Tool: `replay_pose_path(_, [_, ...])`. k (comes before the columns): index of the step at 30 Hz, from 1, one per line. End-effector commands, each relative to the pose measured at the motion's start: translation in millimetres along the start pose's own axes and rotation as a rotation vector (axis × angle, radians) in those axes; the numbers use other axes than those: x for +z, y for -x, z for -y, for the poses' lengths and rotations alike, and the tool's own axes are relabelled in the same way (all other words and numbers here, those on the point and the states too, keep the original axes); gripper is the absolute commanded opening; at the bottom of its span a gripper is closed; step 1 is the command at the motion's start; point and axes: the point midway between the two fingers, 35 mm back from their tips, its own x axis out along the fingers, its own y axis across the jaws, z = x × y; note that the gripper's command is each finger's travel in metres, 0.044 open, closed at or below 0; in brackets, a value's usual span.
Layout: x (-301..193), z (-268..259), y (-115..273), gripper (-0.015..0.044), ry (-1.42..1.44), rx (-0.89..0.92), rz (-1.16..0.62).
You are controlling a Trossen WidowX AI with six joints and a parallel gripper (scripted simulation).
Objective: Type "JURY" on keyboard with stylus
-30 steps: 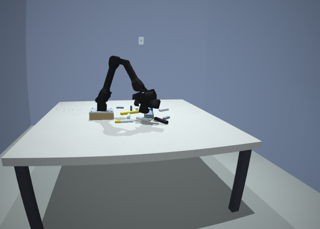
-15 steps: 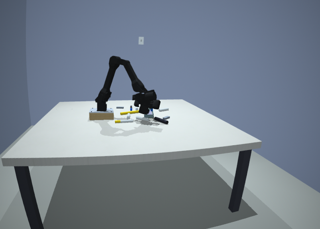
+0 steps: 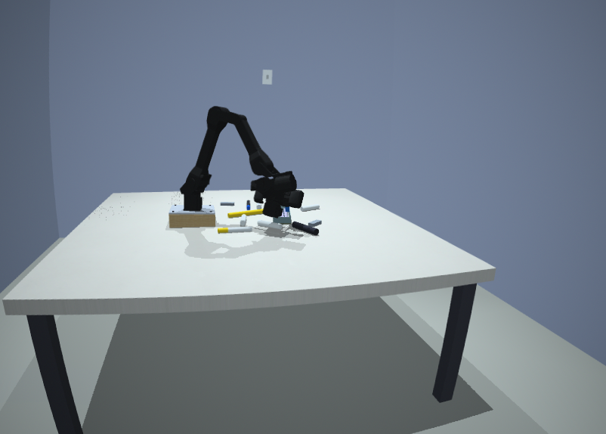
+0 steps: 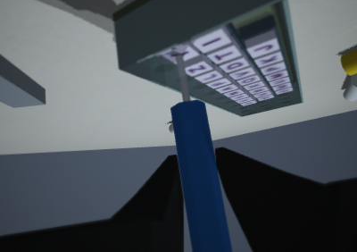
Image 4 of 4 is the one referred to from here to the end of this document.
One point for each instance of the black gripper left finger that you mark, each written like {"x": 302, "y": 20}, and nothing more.
{"x": 152, "y": 221}

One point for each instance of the yellow cylinder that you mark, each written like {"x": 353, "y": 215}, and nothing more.
{"x": 349, "y": 62}

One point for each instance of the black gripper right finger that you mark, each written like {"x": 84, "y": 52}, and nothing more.
{"x": 282, "y": 212}

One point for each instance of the keyboard with white letter keys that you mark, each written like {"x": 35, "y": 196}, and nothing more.
{"x": 238, "y": 55}

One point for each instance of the blue stylus with grey tip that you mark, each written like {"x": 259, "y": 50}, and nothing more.
{"x": 206, "y": 217}

